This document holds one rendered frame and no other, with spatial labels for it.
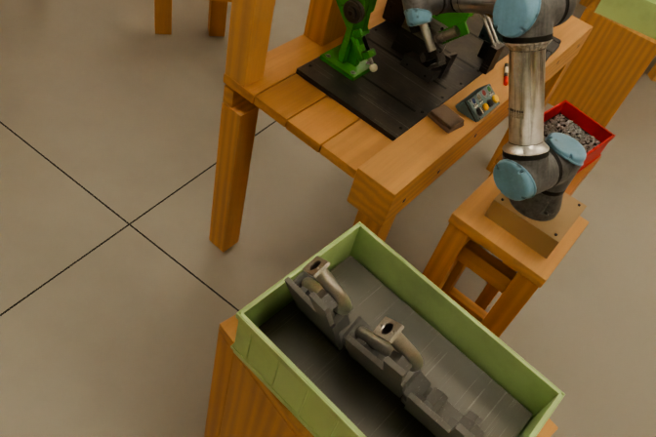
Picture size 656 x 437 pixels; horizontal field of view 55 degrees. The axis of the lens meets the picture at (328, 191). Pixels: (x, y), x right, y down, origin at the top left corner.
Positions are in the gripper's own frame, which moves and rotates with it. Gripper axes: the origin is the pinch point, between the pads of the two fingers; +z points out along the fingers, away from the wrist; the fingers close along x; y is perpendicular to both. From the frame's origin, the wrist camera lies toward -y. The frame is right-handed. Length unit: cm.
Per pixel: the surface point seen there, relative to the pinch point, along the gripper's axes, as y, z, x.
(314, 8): -41.8, -16.1, 1.5
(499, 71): -0.1, 27.9, -36.5
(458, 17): -0.5, 3.3, -14.8
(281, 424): -19, -107, -98
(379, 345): 8, -99, -81
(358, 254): -11, -71, -70
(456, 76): -9.6, 11.4, -33.8
